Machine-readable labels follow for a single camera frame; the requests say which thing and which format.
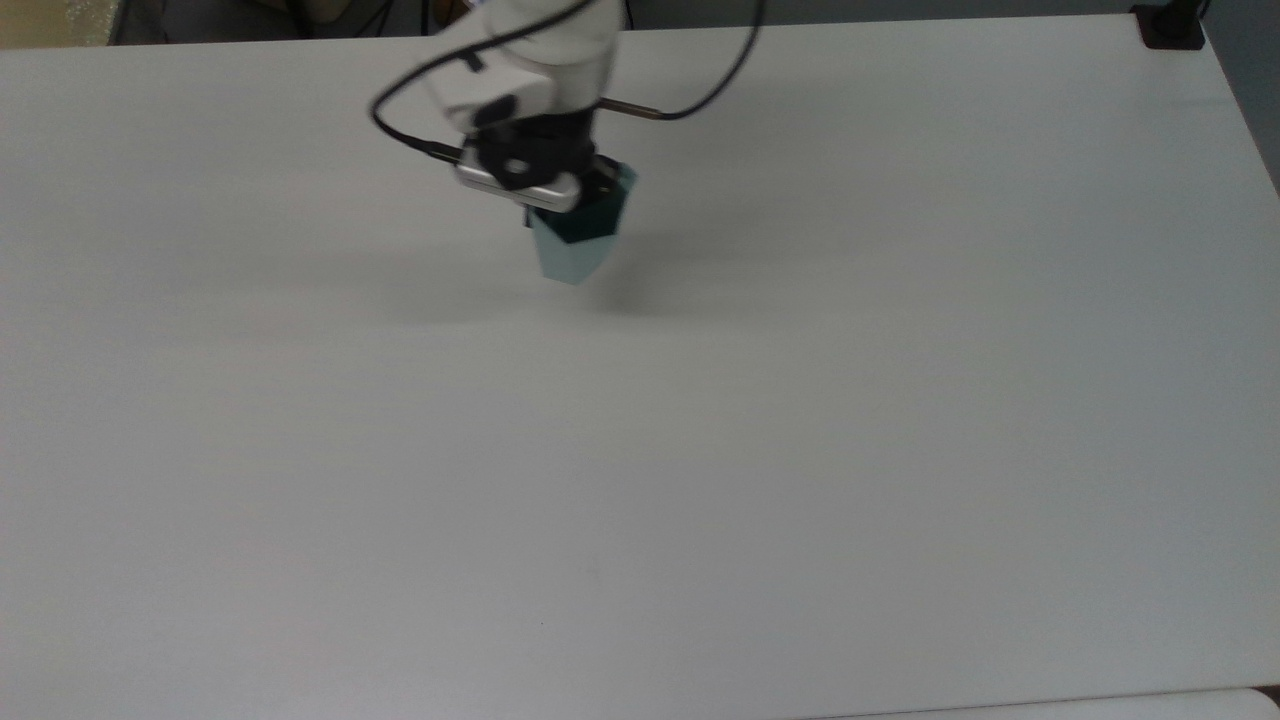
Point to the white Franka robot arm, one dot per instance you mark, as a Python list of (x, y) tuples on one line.
[(560, 60)]

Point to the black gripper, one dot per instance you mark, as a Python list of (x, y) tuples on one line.
[(535, 140)]

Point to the silver wrist sensor box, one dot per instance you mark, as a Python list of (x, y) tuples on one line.
[(555, 195)]

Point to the tan cardboard box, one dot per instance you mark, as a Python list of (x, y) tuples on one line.
[(55, 22)]

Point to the teal faceted plastic cup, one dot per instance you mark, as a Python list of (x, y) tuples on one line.
[(570, 262)]

